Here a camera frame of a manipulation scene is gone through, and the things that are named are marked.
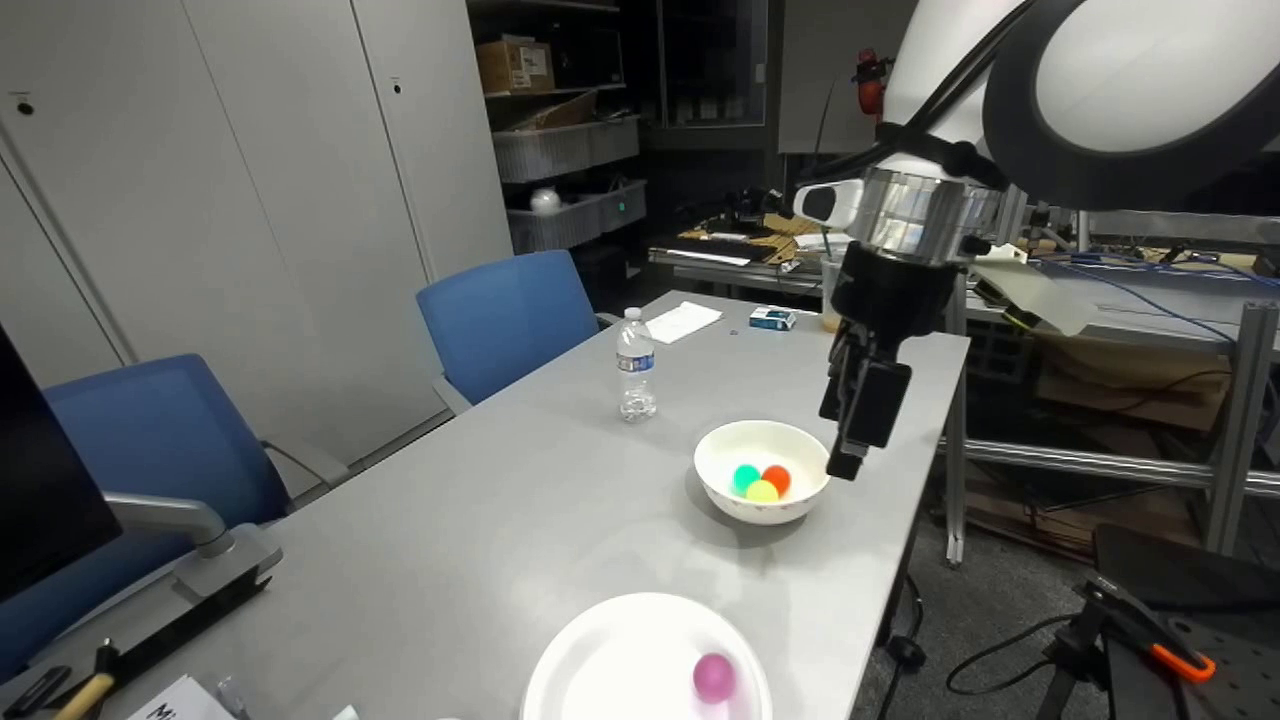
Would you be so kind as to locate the red fire extinguisher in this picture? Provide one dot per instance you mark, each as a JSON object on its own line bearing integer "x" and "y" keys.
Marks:
{"x": 868, "y": 83}

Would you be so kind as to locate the brown cardboard box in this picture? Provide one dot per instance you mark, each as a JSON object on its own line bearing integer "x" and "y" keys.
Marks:
{"x": 515, "y": 65}

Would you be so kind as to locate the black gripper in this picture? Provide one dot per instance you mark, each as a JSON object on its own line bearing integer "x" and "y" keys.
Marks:
{"x": 900, "y": 303}

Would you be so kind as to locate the black monitor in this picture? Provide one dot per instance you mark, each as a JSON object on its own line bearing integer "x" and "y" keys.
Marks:
{"x": 40, "y": 495}

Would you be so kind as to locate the grey table leg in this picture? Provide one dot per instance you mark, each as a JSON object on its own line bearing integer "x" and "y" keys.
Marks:
{"x": 954, "y": 454}

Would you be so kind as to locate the white paper sheet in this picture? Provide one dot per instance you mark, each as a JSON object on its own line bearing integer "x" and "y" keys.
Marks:
{"x": 686, "y": 320}

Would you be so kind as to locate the green ball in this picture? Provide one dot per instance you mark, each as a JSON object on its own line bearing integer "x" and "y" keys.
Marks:
{"x": 744, "y": 479}

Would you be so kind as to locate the orange ball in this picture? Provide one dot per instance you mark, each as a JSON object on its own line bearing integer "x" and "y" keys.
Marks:
{"x": 779, "y": 479}

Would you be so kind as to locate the orange black clamp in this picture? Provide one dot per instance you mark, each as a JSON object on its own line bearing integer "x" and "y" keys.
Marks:
{"x": 1181, "y": 660}

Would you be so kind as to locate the dark storage shelf rack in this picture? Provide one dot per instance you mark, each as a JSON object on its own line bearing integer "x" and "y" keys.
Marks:
{"x": 575, "y": 107}

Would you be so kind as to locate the grey monitor stand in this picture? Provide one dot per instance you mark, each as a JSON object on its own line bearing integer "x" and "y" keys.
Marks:
{"x": 201, "y": 555}

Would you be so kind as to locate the white cabinet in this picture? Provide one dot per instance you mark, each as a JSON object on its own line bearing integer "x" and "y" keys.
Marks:
{"x": 201, "y": 163}

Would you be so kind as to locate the yellow ball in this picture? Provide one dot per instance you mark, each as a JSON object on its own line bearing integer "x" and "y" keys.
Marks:
{"x": 762, "y": 491}

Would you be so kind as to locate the blue office chair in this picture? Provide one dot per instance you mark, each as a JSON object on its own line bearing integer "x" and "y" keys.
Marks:
{"x": 504, "y": 320}
{"x": 144, "y": 441}

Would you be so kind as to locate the silver frame post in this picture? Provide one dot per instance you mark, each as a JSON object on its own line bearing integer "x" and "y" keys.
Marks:
{"x": 1242, "y": 401}

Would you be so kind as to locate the black tripod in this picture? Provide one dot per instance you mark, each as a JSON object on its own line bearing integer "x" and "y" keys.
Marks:
{"x": 1082, "y": 653}

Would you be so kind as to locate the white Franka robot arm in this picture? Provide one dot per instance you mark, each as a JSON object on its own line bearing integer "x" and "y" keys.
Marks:
{"x": 1144, "y": 93}

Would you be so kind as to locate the purple ball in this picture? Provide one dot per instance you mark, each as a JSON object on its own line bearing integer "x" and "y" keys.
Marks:
{"x": 713, "y": 679}

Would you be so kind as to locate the white plate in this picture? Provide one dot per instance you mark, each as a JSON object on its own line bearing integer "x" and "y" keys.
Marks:
{"x": 615, "y": 667}

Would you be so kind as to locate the grey storage bin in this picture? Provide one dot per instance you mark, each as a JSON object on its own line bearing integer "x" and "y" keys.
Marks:
{"x": 580, "y": 216}
{"x": 567, "y": 147}

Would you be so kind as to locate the clear plastic water bottle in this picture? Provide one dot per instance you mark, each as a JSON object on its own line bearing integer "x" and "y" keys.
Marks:
{"x": 638, "y": 374}

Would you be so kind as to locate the white bowl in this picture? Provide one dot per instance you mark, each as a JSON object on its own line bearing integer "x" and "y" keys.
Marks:
{"x": 762, "y": 515}

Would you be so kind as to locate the small blue box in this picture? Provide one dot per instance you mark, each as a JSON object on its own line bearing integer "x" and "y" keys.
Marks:
{"x": 772, "y": 318}

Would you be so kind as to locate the white printed card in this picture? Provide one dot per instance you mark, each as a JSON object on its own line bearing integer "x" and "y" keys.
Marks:
{"x": 183, "y": 700}

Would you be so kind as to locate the large flat cardboard boxes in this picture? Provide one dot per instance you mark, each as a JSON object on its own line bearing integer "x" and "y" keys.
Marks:
{"x": 1134, "y": 384}

